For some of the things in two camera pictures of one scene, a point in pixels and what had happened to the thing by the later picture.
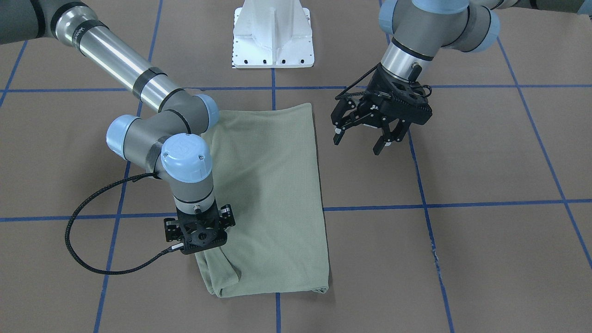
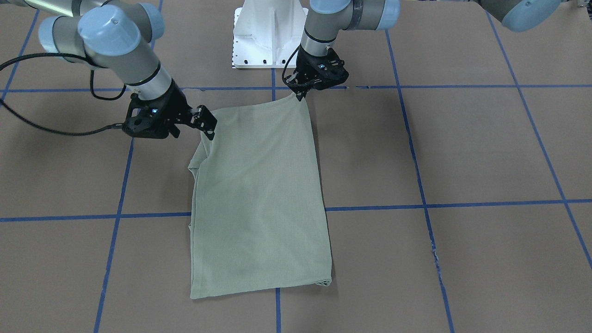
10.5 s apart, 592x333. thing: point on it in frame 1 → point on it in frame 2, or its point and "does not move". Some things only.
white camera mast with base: (272, 34) does not move
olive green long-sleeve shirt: (266, 166) does not move
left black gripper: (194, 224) → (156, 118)
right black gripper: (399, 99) → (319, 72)
